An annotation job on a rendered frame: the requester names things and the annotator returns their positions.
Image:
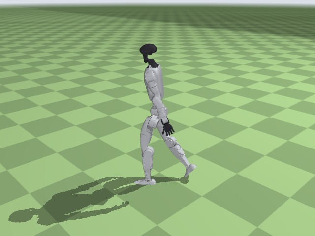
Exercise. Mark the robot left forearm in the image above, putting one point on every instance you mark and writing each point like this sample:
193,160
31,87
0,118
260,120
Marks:
160,109

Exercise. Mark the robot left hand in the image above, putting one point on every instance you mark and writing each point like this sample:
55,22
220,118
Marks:
167,128

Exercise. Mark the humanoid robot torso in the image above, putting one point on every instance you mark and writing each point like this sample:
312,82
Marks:
159,81

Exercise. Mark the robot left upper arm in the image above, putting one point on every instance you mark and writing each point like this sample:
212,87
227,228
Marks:
151,81

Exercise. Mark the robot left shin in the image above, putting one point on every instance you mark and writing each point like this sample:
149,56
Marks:
147,160

